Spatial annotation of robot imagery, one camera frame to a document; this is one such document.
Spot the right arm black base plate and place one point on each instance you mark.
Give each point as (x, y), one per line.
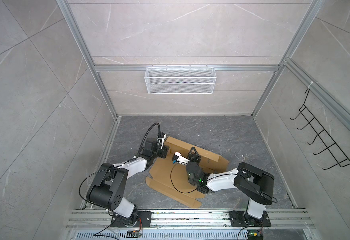
(243, 219)

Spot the aluminium frame post right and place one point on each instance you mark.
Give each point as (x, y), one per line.
(308, 19)

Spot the aluminium mounting rail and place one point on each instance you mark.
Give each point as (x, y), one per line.
(190, 225)

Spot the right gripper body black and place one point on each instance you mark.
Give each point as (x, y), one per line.
(191, 163)

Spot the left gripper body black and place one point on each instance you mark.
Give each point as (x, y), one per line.
(159, 152)

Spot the aluminium frame post left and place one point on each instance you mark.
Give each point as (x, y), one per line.
(73, 26)

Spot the aluminium frame post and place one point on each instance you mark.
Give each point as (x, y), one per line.
(73, 26)
(308, 19)

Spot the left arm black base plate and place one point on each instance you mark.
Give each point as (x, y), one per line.
(137, 219)

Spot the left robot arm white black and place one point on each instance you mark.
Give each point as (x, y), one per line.
(108, 187)

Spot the black wire hook rack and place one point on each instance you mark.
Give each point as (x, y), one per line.
(320, 132)

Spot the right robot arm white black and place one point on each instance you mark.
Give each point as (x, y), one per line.
(257, 184)

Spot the white wire mesh basket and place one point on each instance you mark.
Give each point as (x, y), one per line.
(180, 80)

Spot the brown cardboard box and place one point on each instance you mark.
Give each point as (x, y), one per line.
(162, 176)

